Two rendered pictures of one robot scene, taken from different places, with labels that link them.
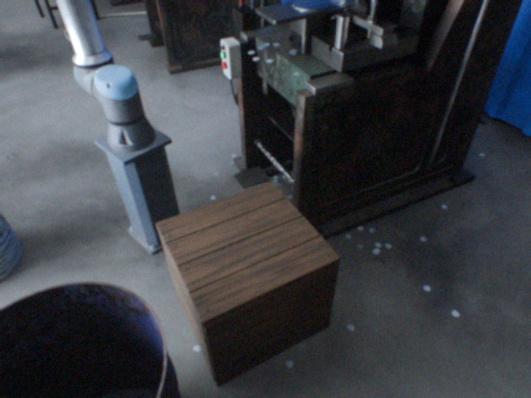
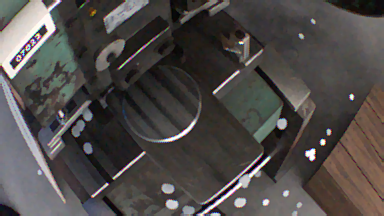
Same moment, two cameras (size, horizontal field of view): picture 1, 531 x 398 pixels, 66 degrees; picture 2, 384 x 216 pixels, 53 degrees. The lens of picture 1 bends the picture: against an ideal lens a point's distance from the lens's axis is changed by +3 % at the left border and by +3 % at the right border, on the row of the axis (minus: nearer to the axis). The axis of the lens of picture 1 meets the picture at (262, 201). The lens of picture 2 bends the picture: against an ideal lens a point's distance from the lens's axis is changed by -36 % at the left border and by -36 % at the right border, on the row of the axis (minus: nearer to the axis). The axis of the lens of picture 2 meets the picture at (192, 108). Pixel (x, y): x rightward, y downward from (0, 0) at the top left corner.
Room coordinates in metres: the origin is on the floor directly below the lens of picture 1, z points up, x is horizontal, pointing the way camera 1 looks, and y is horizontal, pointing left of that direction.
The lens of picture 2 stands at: (1.41, 0.14, 1.65)
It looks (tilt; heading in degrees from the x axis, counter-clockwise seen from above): 71 degrees down; 260
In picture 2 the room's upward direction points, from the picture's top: 6 degrees counter-clockwise
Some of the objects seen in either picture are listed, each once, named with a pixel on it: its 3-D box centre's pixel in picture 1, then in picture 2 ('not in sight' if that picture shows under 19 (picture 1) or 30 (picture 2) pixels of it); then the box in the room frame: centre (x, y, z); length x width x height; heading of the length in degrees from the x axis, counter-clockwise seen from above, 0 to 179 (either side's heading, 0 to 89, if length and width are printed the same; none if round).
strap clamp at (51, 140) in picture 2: not in sight; (60, 118); (1.60, -0.22, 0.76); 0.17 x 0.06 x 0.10; 26
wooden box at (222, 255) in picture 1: (246, 276); (367, 169); (0.77, 0.06, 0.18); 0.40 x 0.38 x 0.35; 117
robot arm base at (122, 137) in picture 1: (129, 126); not in sight; (1.14, 0.43, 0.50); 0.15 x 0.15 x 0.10
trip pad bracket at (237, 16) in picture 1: (245, 32); not in sight; (1.63, 0.05, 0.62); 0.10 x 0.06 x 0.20; 26
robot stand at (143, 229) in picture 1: (147, 189); not in sight; (1.14, 0.43, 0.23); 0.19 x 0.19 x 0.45; 44
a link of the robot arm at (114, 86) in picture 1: (118, 91); not in sight; (1.15, 0.44, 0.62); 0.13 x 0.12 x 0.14; 40
